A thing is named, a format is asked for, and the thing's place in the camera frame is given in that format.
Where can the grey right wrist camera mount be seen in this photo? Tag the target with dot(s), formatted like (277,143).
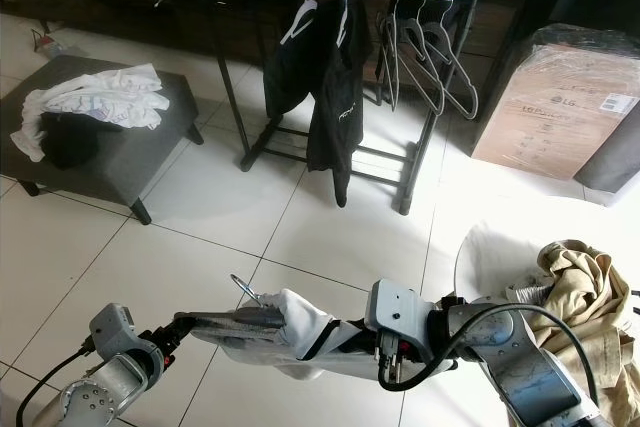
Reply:
(400,319)

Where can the short black hanging garment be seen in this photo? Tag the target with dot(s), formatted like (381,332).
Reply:
(292,72)

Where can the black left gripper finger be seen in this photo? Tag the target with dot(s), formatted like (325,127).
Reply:
(230,327)
(230,314)

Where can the white plastic hanger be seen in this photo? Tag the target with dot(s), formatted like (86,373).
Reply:
(300,17)
(343,17)

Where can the white printed garment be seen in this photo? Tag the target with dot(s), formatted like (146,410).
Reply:
(105,97)

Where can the black crumpled garment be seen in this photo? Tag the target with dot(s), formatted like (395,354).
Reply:
(75,143)

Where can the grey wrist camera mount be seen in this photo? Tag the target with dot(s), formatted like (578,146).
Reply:
(122,332)
(400,319)

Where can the round white table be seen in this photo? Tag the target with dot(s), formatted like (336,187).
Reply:
(490,257)

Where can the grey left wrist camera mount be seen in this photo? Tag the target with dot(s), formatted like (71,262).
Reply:
(122,332)

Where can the grey plastic hanger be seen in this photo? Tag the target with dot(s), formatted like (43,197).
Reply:
(420,67)
(385,62)
(458,75)

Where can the blue white pack red top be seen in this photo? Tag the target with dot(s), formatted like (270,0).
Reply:
(53,45)

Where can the wrapped brown cardboard box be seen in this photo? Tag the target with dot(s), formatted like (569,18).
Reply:
(550,112)

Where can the beige garment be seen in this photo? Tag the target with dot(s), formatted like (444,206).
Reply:
(590,307)

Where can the dark grey ottoman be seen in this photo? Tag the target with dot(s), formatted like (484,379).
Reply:
(150,162)

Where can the dark wooden sideboard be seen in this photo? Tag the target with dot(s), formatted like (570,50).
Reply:
(140,12)

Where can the long black printed garment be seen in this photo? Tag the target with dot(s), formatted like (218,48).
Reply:
(338,127)

